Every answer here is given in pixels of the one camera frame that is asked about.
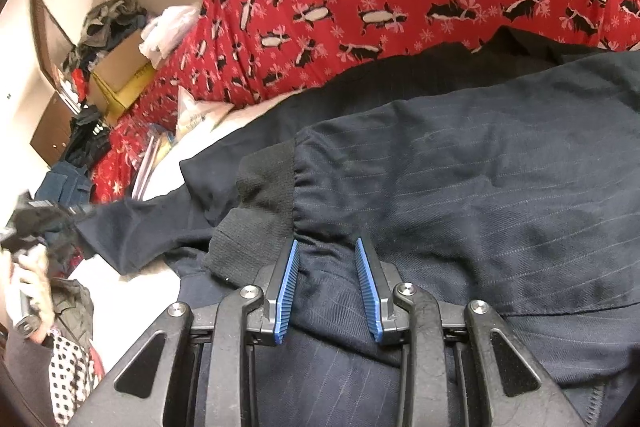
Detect white black polka dot cloth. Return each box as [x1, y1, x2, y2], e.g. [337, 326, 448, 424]
[47, 329, 108, 427]

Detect cardboard box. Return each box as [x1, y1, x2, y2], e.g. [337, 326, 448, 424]
[87, 27, 161, 128]

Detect black clothes heap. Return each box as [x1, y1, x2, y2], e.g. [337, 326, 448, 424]
[67, 104, 113, 168]

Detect white plastic bag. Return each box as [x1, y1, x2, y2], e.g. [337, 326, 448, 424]
[139, 5, 201, 68]

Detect brown wooden cabinet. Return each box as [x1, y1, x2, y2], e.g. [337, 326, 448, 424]
[30, 94, 81, 152]

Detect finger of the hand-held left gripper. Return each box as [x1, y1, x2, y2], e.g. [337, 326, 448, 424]
[50, 201, 98, 230]

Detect navy pinstriped jacket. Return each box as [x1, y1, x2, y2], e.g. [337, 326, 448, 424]
[75, 27, 640, 427]

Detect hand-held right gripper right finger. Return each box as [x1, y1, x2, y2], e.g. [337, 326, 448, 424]
[354, 238, 588, 427]

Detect person's left hand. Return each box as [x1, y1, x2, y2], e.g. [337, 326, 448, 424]
[0, 249, 55, 345]

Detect dark olive jacket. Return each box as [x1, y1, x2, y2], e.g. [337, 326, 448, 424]
[47, 277, 96, 358]

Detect clear plastic packets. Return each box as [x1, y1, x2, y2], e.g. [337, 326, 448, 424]
[131, 127, 176, 200]

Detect blue jeans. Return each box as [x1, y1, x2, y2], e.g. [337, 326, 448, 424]
[32, 159, 96, 208]

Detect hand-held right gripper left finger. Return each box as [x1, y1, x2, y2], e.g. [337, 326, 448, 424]
[67, 239, 301, 427]

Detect white printed bag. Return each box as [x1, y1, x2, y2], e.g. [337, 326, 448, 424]
[175, 87, 236, 142]

